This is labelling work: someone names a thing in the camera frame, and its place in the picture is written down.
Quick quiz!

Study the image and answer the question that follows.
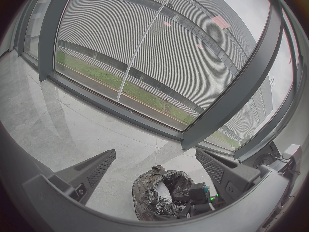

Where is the white trash bin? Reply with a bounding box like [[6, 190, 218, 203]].
[[157, 182, 172, 199]]

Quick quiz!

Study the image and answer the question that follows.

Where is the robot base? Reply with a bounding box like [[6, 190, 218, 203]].
[[154, 182, 219, 221]]

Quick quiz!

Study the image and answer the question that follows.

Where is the window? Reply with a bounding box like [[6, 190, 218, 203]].
[[0, 0, 305, 158]]

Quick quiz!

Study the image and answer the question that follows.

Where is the black plastic bag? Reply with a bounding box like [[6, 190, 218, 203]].
[[132, 165, 196, 221]]

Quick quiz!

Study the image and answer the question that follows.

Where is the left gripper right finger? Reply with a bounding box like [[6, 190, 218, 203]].
[[195, 148, 262, 200]]

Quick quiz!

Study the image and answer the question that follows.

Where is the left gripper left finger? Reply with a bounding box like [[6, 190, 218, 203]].
[[49, 149, 116, 205]]

